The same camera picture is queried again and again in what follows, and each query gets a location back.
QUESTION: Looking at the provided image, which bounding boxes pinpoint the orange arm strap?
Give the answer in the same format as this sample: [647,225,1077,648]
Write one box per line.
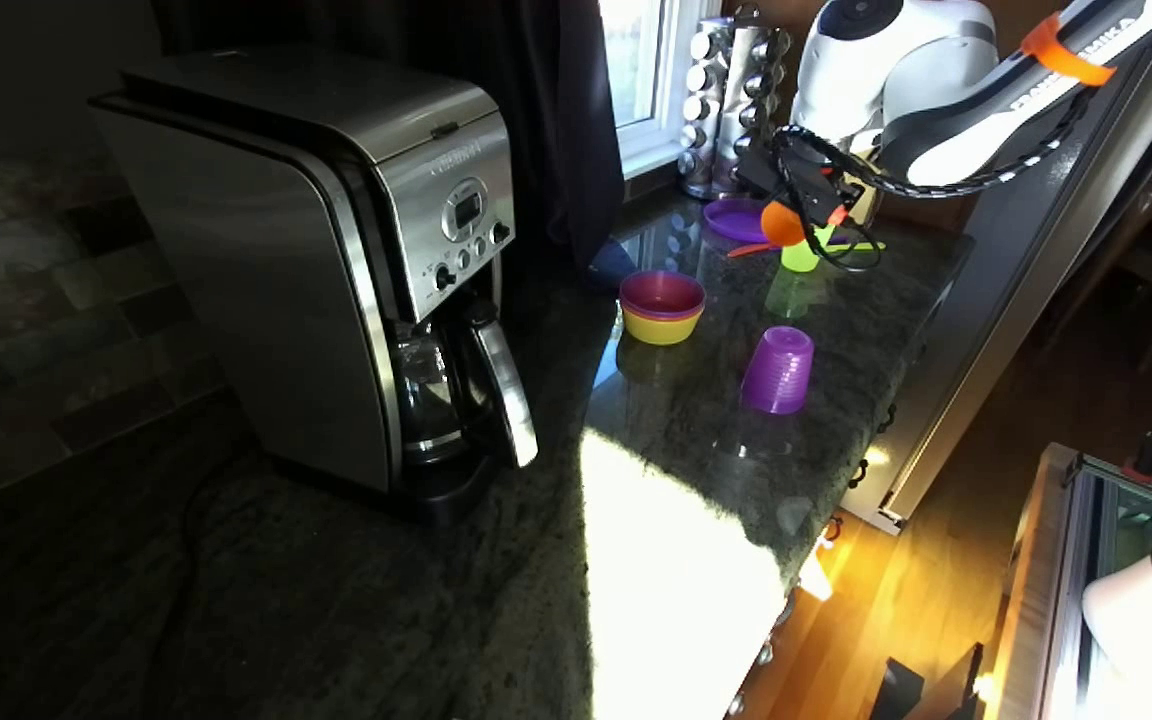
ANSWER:
[1021,14,1120,93]

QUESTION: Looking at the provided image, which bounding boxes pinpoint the purple plastic plate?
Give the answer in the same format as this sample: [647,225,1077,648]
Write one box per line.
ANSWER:
[698,195,779,253]

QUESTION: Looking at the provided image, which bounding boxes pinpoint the metal spice jar rack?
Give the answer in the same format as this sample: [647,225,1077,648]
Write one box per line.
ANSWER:
[674,7,799,203]

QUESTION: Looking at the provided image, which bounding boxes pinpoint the black floor stand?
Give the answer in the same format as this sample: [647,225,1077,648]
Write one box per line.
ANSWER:
[869,646,992,720]

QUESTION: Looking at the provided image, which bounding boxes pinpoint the lime green plastic spoon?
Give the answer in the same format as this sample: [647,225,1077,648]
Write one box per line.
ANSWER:
[812,228,889,259]

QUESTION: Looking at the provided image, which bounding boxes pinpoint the stainless steel kitchen appliance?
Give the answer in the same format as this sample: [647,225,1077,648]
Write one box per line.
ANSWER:
[1001,443,1152,720]

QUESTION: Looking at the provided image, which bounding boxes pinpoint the white framed window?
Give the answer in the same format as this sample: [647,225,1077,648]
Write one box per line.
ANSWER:
[595,0,728,178]

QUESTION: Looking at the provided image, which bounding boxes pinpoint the yellow plastic bowl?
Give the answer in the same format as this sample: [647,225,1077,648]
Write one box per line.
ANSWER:
[617,295,711,352]

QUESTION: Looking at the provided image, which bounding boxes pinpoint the magenta plastic bowl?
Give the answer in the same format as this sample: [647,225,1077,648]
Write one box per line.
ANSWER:
[617,270,711,320]

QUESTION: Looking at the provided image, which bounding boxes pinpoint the purple plastic cup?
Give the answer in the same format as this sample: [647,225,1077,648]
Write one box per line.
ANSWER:
[737,325,821,419]

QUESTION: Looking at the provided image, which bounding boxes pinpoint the lime green plastic cup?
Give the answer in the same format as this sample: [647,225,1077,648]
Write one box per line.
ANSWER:
[774,238,826,279]

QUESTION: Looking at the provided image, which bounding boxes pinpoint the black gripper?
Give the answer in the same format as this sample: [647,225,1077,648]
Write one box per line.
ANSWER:
[750,129,877,266]

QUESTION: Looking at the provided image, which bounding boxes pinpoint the glass coffee carafe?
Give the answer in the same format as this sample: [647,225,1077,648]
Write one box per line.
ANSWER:
[390,295,545,492]

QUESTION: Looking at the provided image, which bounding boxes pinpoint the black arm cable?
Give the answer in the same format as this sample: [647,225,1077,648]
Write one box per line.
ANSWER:
[768,23,1152,203]

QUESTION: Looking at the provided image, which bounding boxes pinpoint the orange plastic cup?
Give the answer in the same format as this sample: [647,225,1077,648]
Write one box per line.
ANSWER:
[756,195,812,257]

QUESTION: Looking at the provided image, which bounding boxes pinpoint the silver drip coffee maker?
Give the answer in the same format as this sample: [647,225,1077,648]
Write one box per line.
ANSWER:
[89,47,547,517]

